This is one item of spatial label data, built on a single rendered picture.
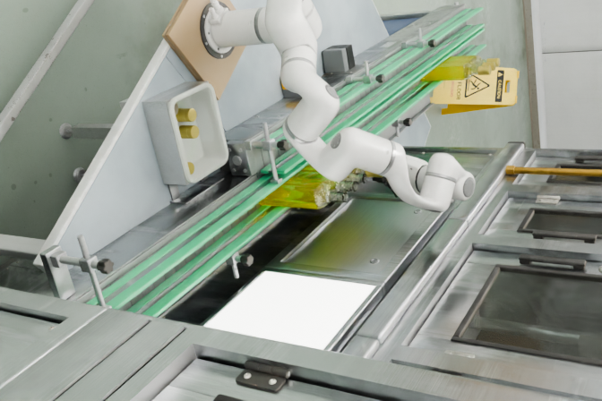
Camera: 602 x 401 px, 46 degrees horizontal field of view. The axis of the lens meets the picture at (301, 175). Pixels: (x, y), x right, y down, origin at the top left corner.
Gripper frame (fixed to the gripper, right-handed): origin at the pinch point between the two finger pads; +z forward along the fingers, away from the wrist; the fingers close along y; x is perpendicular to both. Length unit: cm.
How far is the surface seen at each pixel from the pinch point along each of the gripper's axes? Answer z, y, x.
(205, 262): 9, -4, 55
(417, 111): 51, -13, -82
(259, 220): 14.2, -3.3, 33.1
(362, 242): -5.7, -12.7, 16.7
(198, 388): -60, 20, 102
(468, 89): 165, -70, -282
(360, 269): -15.1, -12.7, 28.1
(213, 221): 11.9, 3.7, 48.3
